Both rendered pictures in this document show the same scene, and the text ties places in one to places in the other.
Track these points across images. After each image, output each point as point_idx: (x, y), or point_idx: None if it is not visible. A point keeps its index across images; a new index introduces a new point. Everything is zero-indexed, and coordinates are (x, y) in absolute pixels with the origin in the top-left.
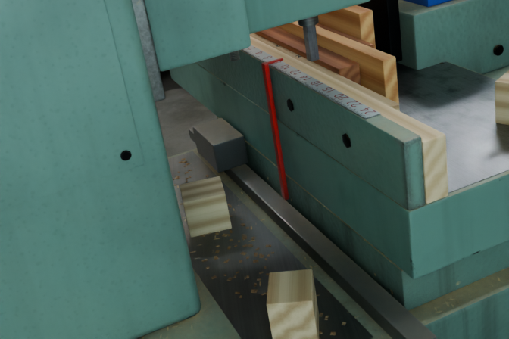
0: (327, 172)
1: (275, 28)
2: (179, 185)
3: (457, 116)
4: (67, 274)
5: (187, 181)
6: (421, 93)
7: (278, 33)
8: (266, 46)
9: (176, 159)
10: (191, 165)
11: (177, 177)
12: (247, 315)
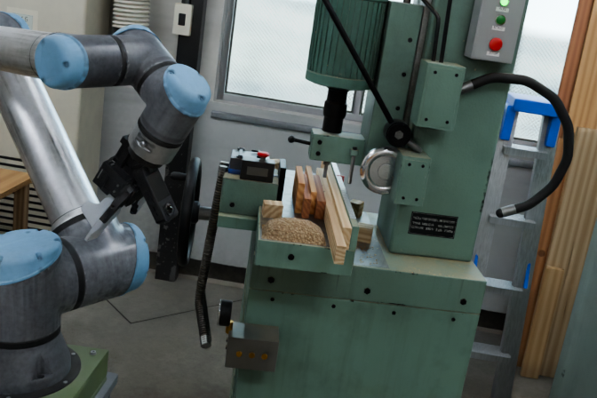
0: None
1: (317, 194)
2: (368, 253)
3: (290, 179)
4: None
5: (363, 253)
6: (287, 186)
7: (319, 191)
8: (332, 186)
9: (363, 264)
10: (358, 258)
11: (367, 256)
12: (364, 220)
